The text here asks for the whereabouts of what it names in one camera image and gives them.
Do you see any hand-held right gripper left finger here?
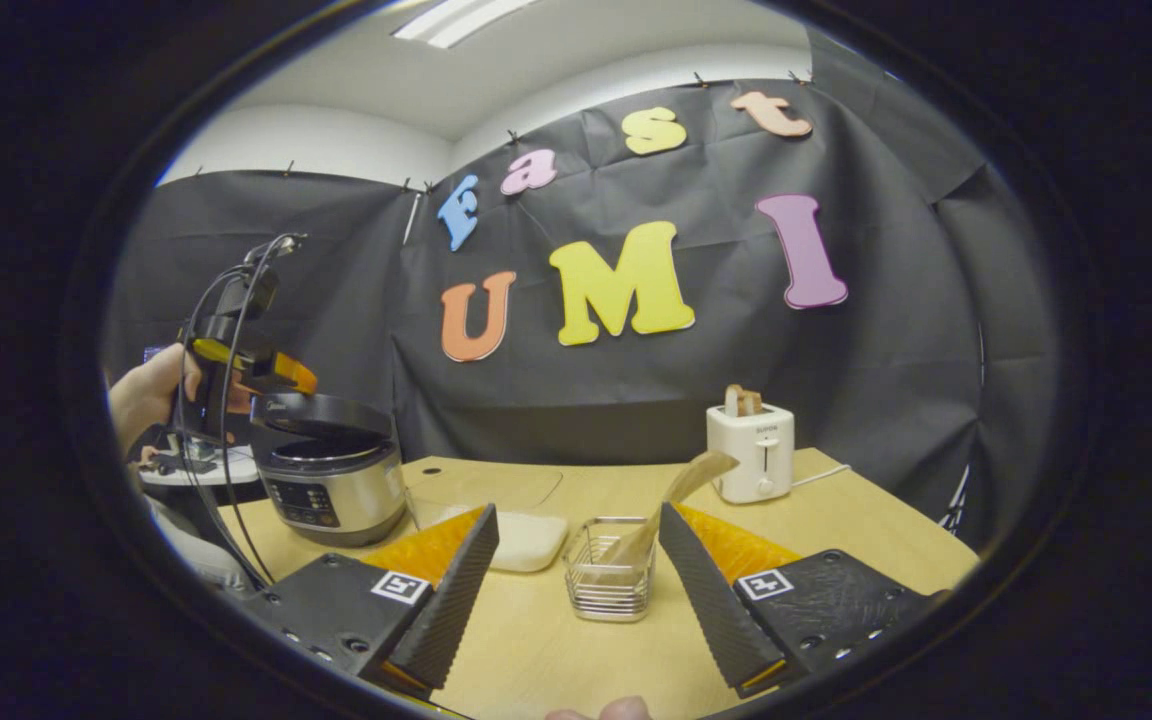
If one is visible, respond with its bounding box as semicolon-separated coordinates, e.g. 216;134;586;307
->
241;503;500;699

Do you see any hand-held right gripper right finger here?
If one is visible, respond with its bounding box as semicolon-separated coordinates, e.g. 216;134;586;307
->
658;502;952;699

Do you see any white rice container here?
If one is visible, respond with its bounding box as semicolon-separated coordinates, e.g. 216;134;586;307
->
416;500;570;573

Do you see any wire chopstick holder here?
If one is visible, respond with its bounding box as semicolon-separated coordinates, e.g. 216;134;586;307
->
564;517;657;623

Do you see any black silver rice cooker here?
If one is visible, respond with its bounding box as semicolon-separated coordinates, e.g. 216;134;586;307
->
250;393;409;548

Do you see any wooden spoon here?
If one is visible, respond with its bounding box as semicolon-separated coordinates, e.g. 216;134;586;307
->
596;450;740;571

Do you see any white side table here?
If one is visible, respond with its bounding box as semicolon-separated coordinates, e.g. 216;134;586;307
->
141;445;267;493

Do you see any white toaster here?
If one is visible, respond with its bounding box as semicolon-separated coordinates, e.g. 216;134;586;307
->
706;402;796;504

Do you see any ceiling light panel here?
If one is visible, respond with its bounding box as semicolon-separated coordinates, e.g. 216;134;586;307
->
391;0;542;49

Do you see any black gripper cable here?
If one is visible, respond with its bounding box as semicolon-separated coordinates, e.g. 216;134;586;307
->
176;265;277;591

